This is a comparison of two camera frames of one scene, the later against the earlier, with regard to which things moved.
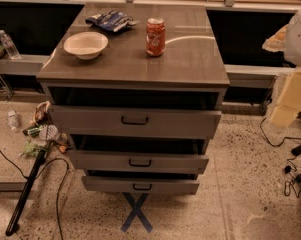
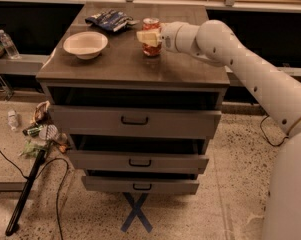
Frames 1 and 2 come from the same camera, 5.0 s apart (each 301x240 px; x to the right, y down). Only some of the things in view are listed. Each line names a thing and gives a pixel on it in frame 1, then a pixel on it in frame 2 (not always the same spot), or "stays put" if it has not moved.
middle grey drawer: (125, 163) stays put
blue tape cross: (136, 211) stays put
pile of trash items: (43, 133) stays put
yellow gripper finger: (295, 95) → (151, 37)
